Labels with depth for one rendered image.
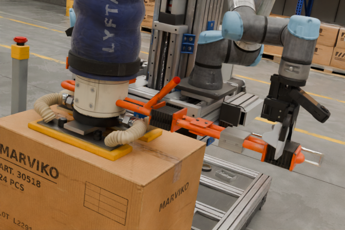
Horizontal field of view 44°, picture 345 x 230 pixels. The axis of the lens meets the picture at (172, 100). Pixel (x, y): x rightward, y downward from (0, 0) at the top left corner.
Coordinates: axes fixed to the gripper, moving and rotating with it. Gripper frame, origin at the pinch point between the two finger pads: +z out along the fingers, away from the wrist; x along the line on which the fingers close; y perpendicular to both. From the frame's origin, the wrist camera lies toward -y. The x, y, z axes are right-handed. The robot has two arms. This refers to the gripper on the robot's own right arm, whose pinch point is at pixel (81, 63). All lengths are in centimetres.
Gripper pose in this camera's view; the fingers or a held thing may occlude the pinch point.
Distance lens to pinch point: 176.8
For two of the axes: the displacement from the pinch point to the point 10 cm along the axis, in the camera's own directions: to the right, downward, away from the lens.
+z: -1.3, 9.5, 3.0
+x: 4.7, -2.1, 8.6
